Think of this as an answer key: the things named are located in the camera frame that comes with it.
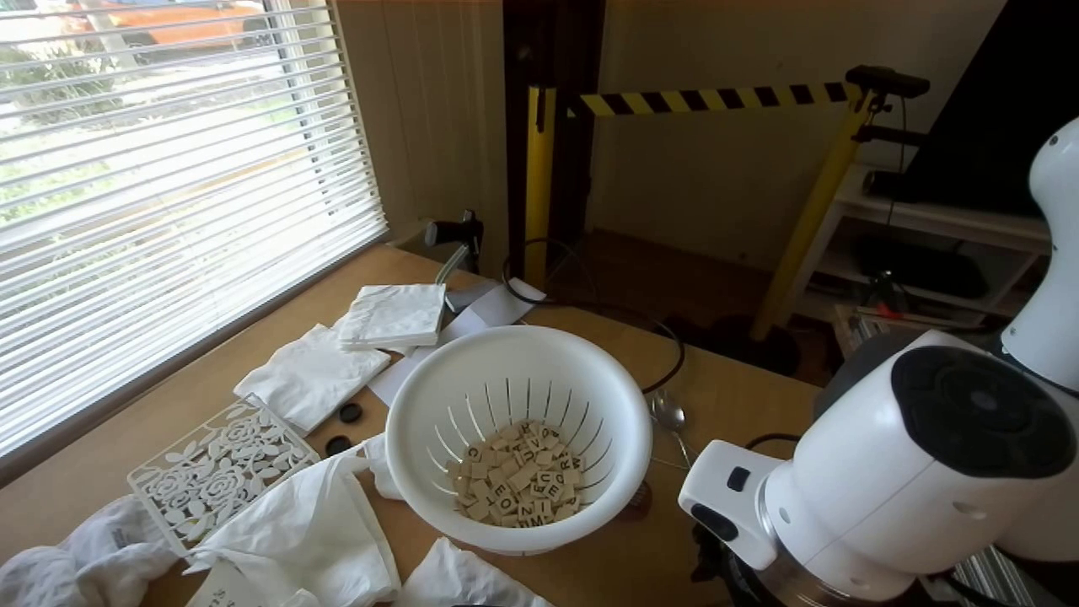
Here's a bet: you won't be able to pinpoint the white plastic colander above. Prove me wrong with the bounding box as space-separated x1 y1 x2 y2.
383 329 652 557

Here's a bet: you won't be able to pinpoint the wooden table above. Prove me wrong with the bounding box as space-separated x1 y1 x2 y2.
0 242 822 607

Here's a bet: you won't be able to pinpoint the white folded cloth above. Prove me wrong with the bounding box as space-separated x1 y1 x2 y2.
333 284 446 350

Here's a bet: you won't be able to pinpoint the white paper sheet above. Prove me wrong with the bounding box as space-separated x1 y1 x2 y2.
370 279 547 406

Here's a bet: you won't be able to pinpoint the silver metal spoon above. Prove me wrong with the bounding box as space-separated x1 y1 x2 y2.
652 394 692 463

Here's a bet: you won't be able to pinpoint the white crumpled cloth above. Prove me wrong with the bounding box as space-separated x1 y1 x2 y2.
234 323 387 434

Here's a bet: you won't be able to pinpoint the yellow black striped barrier belt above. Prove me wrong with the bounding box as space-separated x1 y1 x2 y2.
573 80 860 117

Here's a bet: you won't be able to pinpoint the white shelf unit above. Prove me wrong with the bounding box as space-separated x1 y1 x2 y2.
793 166 1050 356

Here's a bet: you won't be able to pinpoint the window blinds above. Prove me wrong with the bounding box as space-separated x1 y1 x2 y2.
0 0 387 463

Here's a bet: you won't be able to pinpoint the black cable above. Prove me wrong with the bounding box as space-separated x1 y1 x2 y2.
501 275 689 397

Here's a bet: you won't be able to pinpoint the yellow barrier post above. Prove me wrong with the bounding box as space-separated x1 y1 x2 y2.
748 91 881 341

